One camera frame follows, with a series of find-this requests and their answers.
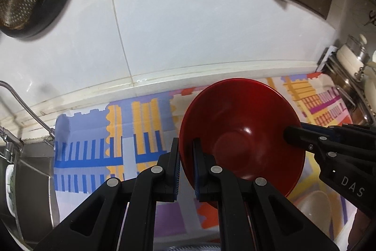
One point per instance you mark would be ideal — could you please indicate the metal dish rack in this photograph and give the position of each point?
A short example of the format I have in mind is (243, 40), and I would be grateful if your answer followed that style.
(32, 195)

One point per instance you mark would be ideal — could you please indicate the red and black bowl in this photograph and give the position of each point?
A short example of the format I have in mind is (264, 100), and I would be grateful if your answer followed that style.
(241, 121)

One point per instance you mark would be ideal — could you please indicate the colourful patchwork table mat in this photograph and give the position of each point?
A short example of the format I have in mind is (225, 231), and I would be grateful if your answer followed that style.
(88, 127)

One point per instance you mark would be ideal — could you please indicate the steel pot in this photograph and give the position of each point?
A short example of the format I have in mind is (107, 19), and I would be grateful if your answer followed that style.
(361, 104)

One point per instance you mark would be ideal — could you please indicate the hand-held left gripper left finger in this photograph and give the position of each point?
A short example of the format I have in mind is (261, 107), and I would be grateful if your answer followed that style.
(175, 174)

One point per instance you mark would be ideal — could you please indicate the large chrome faucet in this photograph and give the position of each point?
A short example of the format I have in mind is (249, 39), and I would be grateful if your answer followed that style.
(8, 148)

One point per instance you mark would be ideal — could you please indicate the person's right forearm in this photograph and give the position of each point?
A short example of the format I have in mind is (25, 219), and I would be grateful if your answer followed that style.
(359, 227)

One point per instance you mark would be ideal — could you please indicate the white pot with lid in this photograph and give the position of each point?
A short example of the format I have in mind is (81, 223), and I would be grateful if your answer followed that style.
(349, 58)

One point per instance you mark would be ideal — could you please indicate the white dish green print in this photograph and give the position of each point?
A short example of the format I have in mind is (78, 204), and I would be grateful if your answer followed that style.
(8, 189)

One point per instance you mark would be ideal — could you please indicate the thin chrome faucet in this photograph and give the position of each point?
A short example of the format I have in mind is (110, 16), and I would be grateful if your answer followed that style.
(29, 112)

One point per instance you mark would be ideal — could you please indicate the black scissors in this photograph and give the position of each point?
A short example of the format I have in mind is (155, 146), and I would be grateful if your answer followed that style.
(371, 20)

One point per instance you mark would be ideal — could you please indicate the cream enamel pot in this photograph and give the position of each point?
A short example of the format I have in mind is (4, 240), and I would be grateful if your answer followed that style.
(370, 74)

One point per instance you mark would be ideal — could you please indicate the steel pot rack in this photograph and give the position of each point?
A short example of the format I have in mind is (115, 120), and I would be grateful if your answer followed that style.
(337, 86)

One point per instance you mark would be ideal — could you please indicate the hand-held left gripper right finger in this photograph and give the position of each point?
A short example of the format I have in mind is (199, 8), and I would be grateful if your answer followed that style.
(198, 174)

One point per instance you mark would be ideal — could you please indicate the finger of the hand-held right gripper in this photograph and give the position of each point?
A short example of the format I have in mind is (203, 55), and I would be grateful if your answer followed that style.
(346, 132)
(302, 137)

